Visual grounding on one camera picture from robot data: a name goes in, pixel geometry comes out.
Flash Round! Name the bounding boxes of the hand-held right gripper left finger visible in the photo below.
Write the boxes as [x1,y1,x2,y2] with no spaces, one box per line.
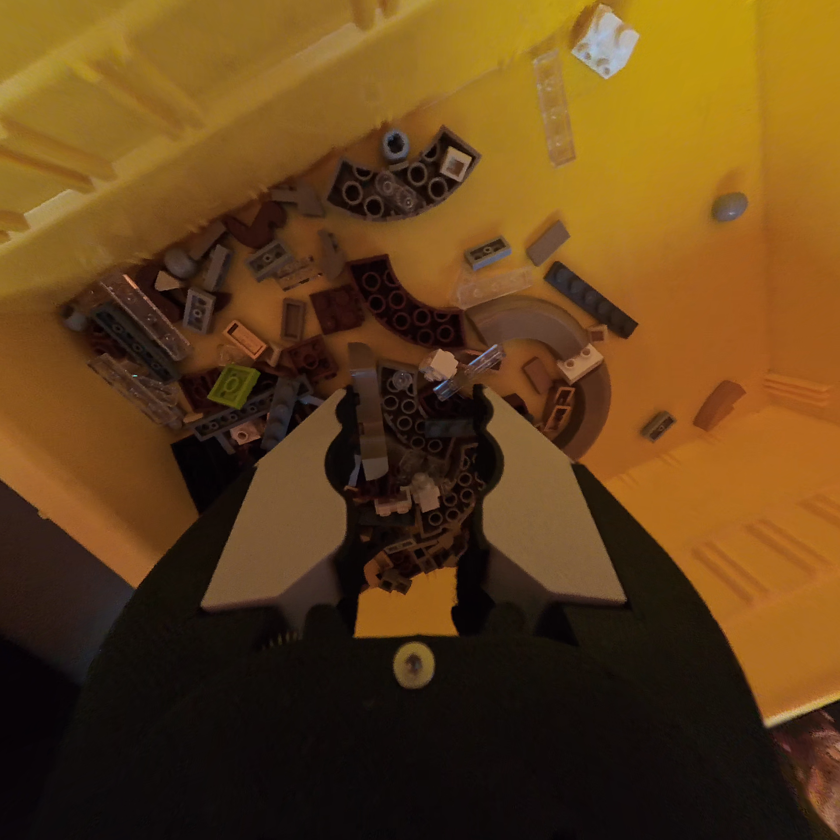
[199,387,358,631]

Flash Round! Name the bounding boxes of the pile of toy building bricks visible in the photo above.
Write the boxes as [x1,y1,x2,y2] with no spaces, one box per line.
[60,3,750,598]

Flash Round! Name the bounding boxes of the yellow plastic storage bin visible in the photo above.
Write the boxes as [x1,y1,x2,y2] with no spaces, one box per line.
[0,0,840,726]

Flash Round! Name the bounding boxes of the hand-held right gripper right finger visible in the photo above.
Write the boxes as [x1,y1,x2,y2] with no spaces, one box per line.
[453,385,629,634]

